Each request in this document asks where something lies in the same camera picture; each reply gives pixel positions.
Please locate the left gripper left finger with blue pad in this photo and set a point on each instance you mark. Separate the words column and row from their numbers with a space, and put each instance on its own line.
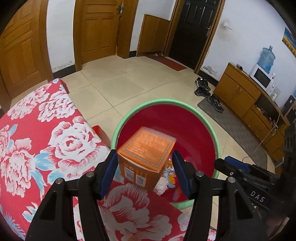
column 105, row 172

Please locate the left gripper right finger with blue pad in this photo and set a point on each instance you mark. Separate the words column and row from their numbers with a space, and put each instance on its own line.
column 185, row 172

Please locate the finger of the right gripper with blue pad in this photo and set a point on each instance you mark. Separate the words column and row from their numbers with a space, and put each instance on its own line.
column 222, row 166
column 238, row 164

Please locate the yellow foam net wrap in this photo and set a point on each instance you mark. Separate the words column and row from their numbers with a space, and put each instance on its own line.
column 172, row 183

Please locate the orange cardboard box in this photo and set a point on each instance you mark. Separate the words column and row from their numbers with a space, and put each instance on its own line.
column 144, row 156

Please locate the crumpled tissue in bin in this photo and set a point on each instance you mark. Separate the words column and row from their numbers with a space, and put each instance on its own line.
column 161, row 186

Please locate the grey floor mat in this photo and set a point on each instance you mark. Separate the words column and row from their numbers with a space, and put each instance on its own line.
column 238, row 131

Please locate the red bin with green rim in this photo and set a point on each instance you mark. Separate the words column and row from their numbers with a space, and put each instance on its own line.
column 196, row 139

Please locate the black sneaker near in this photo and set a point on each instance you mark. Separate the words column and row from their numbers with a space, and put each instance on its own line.
column 215, row 103

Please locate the black sneaker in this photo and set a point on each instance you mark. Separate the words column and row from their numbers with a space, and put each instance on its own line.
column 215, row 103
column 203, row 83
column 200, row 91

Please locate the wooden sideboard cabinet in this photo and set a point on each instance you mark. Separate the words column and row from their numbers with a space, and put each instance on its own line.
column 255, row 108

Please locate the red floral tablecloth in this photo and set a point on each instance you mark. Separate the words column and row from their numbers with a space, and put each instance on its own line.
column 45, row 137

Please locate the black sneaker middle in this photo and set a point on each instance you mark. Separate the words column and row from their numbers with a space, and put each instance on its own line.
column 200, row 91

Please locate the white microwave oven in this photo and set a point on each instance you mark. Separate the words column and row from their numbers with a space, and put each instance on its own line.
column 262, row 78

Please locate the black sneaker far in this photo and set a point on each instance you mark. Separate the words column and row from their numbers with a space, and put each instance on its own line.
column 203, row 83

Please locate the blue water jug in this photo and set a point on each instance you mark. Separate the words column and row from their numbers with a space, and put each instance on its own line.
column 266, row 59

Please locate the red door mat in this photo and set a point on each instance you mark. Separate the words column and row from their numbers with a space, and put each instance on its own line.
column 168, row 62

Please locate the wooden door left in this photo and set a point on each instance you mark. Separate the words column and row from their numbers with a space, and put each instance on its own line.
column 24, row 51

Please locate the wooden door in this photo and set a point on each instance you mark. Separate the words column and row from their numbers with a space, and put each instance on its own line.
column 24, row 51
column 102, row 29

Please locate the wooden door right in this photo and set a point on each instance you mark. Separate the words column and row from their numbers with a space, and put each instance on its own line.
column 102, row 29

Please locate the small wooden shoe cabinet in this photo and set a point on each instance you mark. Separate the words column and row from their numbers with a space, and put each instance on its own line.
column 153, row 35

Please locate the black entrance door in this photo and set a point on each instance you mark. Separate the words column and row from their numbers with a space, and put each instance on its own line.
column 192, row 28

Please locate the framed wall picture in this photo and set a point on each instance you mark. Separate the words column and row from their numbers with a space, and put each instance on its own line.
column 289, row 40

